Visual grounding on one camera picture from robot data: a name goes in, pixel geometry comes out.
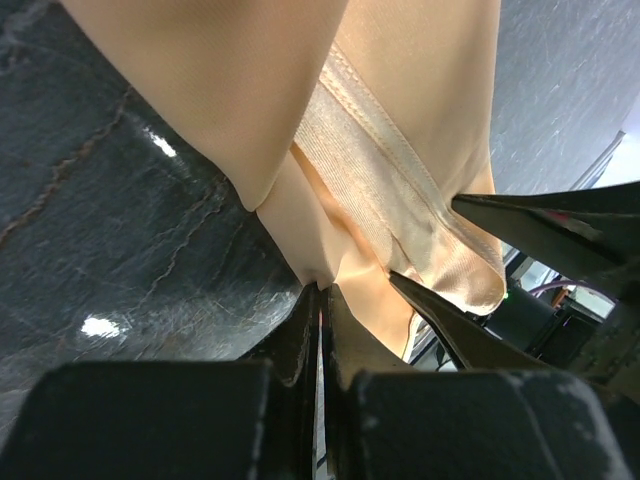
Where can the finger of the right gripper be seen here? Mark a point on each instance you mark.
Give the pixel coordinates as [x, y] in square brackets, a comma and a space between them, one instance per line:
[586, 235]
[470, 346]

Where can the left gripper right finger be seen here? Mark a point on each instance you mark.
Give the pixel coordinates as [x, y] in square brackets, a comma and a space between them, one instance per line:
[388, 420]

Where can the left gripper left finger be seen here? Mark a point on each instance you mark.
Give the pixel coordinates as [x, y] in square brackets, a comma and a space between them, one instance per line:
[252, 418]

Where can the peach satin napkin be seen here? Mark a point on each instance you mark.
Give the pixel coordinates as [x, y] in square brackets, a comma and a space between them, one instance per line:
[348, 127]

